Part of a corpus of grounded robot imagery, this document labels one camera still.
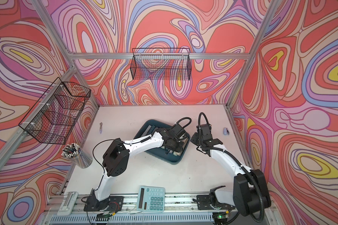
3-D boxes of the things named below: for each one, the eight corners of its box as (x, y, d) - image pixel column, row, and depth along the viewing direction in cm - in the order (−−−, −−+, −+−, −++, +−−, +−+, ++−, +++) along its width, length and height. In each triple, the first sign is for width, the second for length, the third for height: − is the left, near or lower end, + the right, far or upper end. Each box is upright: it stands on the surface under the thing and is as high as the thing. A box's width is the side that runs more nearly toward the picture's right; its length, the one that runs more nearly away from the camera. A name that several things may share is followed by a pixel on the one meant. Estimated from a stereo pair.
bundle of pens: (77, 169, 88) (59, 156, 74) (82, 157, 93) (66, 143, 79) (89, 169, 88) (74, 156, 74) (94, 157, 93) (80, 143, 79)
